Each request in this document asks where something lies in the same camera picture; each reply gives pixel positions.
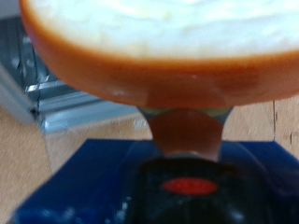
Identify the glass oven door with handle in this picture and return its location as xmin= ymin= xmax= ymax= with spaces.
xmin=26 ymin=78 xmax=150 ymax=175

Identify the white bread slice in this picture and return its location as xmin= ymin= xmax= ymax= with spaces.
xmin=18 ymin=0 xmax=299 ymax=110

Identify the silver toaster oven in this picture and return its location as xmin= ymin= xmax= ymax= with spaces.
xmin=0 ymin=0 xmax=64 ymax=125

